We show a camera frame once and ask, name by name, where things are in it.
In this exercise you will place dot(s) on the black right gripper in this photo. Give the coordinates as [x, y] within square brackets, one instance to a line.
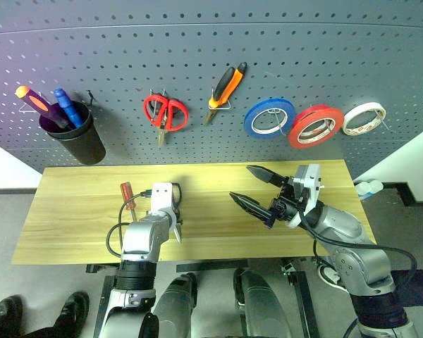
[285, 206]

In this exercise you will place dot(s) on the wide red tape roll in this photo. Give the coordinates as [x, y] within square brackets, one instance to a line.
[296, 132]

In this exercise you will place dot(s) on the orange and black pliers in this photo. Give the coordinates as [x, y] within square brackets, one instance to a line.
[229, 84]

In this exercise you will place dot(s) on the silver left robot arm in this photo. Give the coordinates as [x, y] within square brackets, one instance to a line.
[141, 239]

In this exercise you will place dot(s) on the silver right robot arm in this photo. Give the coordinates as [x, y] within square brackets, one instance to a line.
[356, 253]

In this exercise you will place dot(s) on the grey metal pegboard wall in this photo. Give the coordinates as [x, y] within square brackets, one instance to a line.
[211, 53]

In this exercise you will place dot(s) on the blue tape roll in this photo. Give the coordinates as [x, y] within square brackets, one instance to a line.
[248, 121]

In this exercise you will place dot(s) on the clear plastic bottle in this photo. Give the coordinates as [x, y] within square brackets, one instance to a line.
[375, 185]
[362, 190]

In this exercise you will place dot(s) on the dark rounded shell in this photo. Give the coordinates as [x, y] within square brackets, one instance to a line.
[264, 306]
[174, 310]

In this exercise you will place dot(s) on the white tape roll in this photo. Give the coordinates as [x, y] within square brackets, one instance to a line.
[352, 112]

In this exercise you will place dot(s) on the black plastic cup holder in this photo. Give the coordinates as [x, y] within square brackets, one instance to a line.
[84, 148]

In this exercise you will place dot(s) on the small black pegboard hook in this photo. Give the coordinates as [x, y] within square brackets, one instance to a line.
[91, 98]

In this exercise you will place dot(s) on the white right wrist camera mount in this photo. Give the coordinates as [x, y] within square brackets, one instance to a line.
[308, 183]

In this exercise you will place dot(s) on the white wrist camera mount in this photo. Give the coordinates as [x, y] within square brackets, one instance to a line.
[161, 199]
[308, 183]

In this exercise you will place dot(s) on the black metal table frame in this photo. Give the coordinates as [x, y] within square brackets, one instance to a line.
[211, 264]

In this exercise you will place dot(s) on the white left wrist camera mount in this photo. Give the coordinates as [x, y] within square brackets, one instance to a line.
[161, 199]

